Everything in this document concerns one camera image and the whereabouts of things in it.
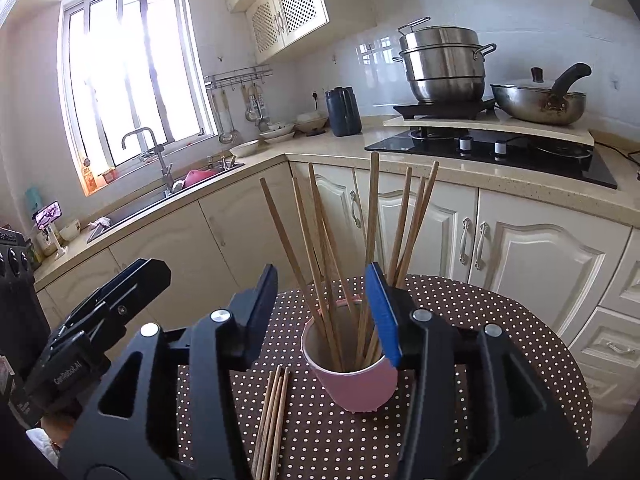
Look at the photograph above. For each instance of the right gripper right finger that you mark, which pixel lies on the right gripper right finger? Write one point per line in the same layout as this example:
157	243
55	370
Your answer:
391	309

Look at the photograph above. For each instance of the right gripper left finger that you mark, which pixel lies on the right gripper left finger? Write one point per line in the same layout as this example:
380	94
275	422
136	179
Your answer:
251	310

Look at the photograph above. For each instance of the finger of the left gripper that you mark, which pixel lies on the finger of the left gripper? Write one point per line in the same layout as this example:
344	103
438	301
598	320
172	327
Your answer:
117	302

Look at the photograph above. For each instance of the wooden chopstick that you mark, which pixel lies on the wooden chopstick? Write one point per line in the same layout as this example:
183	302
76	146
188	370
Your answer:
325	312
327	240
277	435
271	423
317	308
273	375
400	228
372	225
426	190
398	267

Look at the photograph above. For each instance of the steel kitchen faucet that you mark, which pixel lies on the steel kitchen faucet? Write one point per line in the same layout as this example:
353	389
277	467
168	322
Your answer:
155	151

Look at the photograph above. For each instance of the kitchen window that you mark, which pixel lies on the kitchen window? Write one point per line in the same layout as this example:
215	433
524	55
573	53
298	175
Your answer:
122	65

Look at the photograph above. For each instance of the wooden chopstick in cup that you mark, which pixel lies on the wooden chopstick in cup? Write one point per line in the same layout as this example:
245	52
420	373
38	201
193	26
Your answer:
317	308
400	228
325	312
426	190
372	225
327	240

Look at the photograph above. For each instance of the pink cylindrical utensil cup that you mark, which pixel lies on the pink cylindrical utensil cup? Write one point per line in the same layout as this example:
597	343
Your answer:
356	391

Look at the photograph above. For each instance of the phone on stand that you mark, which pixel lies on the phone on stand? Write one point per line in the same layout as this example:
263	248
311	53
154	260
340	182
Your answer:
44	221

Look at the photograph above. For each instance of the brown polka dot tablecloth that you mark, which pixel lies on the brown polka dot tablecloth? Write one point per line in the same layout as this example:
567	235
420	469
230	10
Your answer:
320	440

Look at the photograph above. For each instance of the cream lower cabinets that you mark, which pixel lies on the cream lower cabinets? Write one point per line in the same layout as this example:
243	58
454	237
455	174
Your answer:
571	260

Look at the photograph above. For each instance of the stacked white bowls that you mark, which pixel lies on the stacked white bowls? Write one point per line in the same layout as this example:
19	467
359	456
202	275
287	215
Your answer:
310	123

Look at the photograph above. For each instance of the dark blue electric kettle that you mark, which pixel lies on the dark blue electric kettle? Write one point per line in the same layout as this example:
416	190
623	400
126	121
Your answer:
344	117

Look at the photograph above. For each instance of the black gas stove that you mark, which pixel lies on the black gas stove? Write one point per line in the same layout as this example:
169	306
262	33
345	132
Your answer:
479	132

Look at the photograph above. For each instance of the stainless steel steamer pot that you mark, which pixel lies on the stainless steel steamer pot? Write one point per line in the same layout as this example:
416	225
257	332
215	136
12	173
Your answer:
443	63

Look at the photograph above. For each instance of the wall utensil rack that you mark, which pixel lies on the wall utensil rack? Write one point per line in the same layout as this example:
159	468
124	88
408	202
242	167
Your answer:
239	76

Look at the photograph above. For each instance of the steel wok with black handle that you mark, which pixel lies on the steel wok with black handle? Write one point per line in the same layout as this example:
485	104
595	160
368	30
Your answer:
538	101

